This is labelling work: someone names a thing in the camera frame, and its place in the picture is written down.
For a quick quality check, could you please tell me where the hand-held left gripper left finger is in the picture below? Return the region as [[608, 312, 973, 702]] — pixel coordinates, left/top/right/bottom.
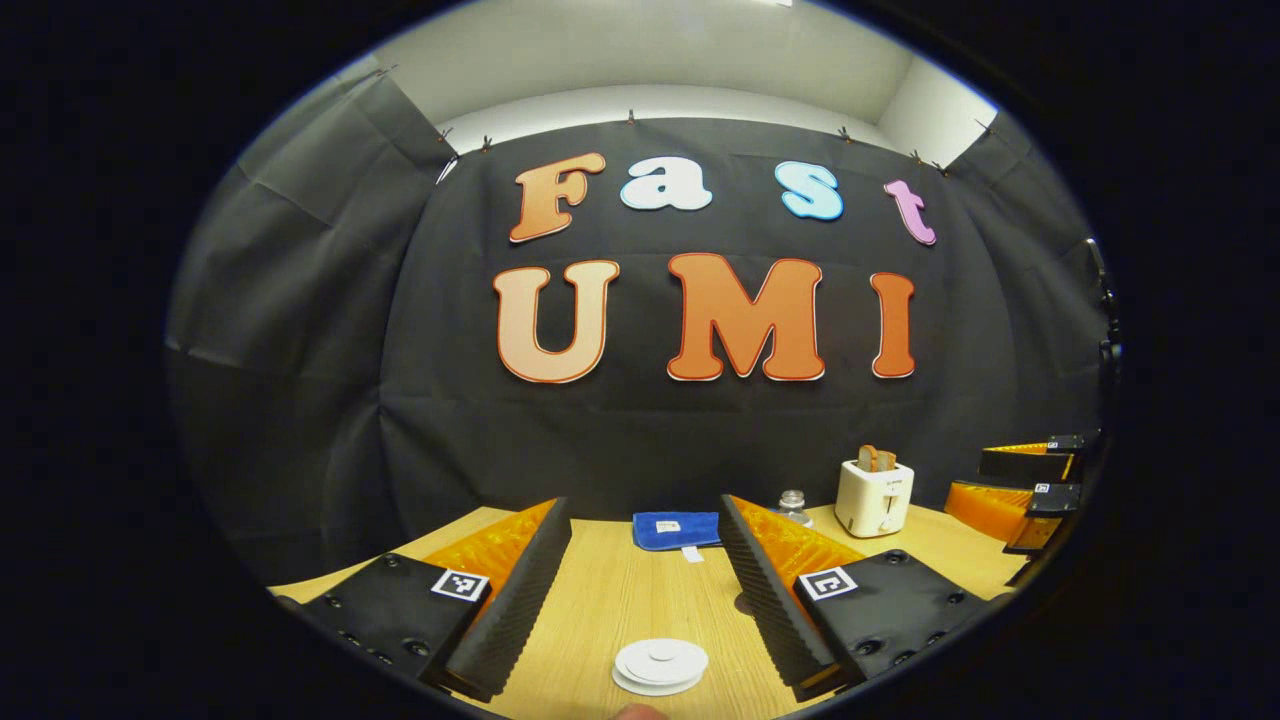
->
[[275, 497, 573, 703]]

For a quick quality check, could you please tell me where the white saucer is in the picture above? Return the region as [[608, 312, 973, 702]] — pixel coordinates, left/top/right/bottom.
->
[[612, 668, 705, 698]]

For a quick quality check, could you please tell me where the white toaster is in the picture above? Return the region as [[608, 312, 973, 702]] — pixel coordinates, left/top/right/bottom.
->
[[835, 460, 915, 539]]

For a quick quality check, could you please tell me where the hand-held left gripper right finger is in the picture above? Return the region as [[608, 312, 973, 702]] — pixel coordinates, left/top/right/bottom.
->
[[720, 494, 1001, 703]]

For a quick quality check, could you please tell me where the blue towel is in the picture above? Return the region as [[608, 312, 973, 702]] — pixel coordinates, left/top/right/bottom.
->
[[632, 511, 723, 563]]

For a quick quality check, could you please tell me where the white teacup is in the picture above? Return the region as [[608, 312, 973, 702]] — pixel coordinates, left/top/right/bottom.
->
[[614, 642, 709, 691]]

